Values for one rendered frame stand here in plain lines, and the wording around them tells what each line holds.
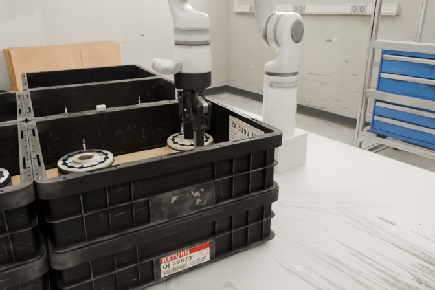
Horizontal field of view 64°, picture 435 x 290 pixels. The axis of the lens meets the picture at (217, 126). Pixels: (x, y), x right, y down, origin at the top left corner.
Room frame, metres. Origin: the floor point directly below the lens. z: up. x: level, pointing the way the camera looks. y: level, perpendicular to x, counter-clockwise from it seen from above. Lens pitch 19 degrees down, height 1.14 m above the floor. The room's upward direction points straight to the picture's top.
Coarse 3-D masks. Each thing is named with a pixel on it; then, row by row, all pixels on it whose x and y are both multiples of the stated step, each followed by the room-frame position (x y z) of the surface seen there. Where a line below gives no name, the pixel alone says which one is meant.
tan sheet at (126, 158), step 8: (136, 152) 0.72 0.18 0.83; (144, 152) 0.72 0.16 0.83; (152, 152) 0.72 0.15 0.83; (160, 152) 0.72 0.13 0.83; (120, 160) 0.68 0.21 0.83; (128, 160) 0.68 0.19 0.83; (136, 160) 0.68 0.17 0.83; (56, 168) 0.64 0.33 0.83; (48, 176) 0.61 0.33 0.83; (56, 176) 0.61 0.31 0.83
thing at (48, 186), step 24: (48, 120) 0.65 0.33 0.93; (216, 144) 0.52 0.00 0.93; (240, 144) 0.53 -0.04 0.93; (264, 144) 0.56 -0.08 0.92; (96, 168) 0.43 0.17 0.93; (120, 168) 0.44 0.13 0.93; (144, 168) 0.45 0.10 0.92; (168, 168) 0.47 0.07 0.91; (48, 192) 0.39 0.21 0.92; (72, 192) 0.41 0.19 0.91
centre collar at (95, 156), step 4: (84, 152) 0.64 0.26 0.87; (88, 152) 0.64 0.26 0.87; (92, 152) 0.64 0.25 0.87; (76, 156) 0.62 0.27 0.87; (80, 156) 0.62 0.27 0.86; (84, 156) 0.63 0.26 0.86; (88, 156) 0.63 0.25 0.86; (92, 156) 0.63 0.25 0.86; (96, 156) 0.62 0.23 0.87; (72, 160) 0.60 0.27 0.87; (76, 160) 0.60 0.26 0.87; (80, 160) 0.60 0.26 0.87; (84, 160) 0.60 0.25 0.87; (88, 160) 0.60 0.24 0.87; (92, 160) 0.60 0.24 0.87; (96, 160) 0.61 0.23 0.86
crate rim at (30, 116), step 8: (128, 80) 1.04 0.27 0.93; (136, 80) 1.04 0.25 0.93; (144, 80) 1.06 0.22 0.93; (152, 80) 1.07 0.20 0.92; (168, 80) 1.04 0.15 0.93; (48, 88) 0.93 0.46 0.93; (56, 88) 0.94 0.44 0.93; (64, 88) 0.95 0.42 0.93; (72, 88) 0.96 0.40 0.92; (24, 96) 0.84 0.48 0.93; (136, 104) 0.77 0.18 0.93; (144, 104) 0.77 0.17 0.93; (32, 112) 0.70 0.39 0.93; (80, 112) 0.71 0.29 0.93; (88, 112) 0.70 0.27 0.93
